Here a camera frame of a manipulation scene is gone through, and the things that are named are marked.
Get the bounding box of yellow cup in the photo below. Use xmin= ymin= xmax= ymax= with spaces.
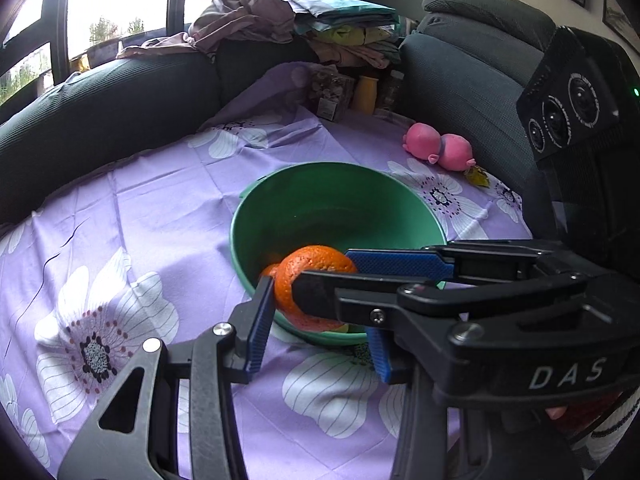
xmin=351 ymin=75 xmax=379 ymax=115

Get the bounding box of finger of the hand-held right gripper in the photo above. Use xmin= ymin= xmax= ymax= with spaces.
xmin=345 ymin=239 xmax=577 ymax=286
xmin=291 ymin=270 xmax=447 ymax=335

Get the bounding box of teal folded cloth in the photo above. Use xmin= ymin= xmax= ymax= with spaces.
xmin=280 ymin=0 xmax=401 ymax=36

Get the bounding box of thin black thread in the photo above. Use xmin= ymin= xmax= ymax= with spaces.
xmin=42 ymin=225 xmax=83 ymax=286

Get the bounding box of yellow green wrapper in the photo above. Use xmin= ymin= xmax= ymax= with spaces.
xmin=462 ymin=165 xmax=491 ymax=189

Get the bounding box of orange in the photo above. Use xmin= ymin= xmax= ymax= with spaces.
xmin=274 ymin=245 xmax=359 ymax=332

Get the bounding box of framed wall picture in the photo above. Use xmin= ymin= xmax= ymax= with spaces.
xmin=602 ymin=0 xmax=640 ymax=41

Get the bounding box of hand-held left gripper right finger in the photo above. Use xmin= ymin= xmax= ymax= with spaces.
xmin=366 ymin=327 xmax=482 ymax=480

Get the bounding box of purple floral sheet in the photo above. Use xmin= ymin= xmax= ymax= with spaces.
xmin=0 ymin=61 xmax=534 ymax=480

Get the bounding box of yellow patterned cloth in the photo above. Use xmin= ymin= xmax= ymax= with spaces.
xmin=309 ymin=26 xmax=402 ymax=69

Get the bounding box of clear plastic jar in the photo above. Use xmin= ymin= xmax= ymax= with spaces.
xmin=376 ymin=70 xmax=406 ymax=116

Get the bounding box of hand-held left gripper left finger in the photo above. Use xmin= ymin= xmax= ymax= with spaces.
xmin=57 ymin=275 xmax=278 ymax=480

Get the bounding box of green plastic bowl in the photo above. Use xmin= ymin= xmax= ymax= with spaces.
xmin=230 ymin=161 xmax=448 ymax=347

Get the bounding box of clear jar with nuts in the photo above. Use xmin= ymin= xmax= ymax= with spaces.
xmin=306 ymin=66 xmax=357 ymax=122

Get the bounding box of mauve crumpled cloth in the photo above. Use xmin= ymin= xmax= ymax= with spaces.
xmin=117 ymin=0 xmax=297 ymax=59

